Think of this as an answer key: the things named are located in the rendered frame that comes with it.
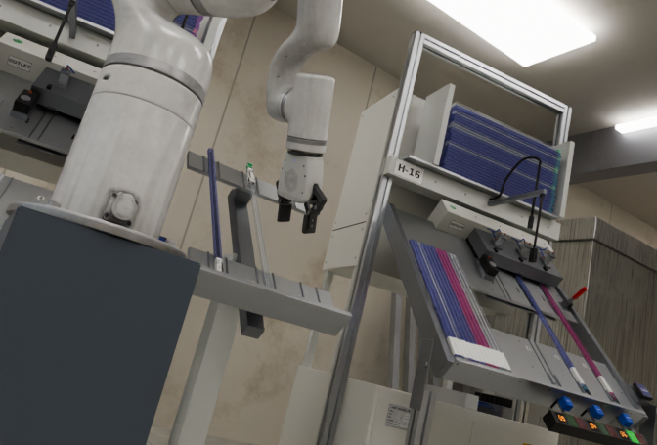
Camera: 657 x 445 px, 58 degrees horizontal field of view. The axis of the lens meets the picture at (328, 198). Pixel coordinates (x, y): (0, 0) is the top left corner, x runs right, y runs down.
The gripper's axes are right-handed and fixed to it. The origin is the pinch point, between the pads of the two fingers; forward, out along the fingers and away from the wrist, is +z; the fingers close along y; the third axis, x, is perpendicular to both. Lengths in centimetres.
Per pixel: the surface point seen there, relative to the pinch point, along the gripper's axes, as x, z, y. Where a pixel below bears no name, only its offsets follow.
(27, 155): -33, 2, -89
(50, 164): -27, 4, -87
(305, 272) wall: 208, 116, -249
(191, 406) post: -18.5, 41.0, -4.1
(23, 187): -45, 0, -37
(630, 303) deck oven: 376, 97, -72
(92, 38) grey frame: -19, -34, -82
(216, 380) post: -12.6, 36.7, -4.7
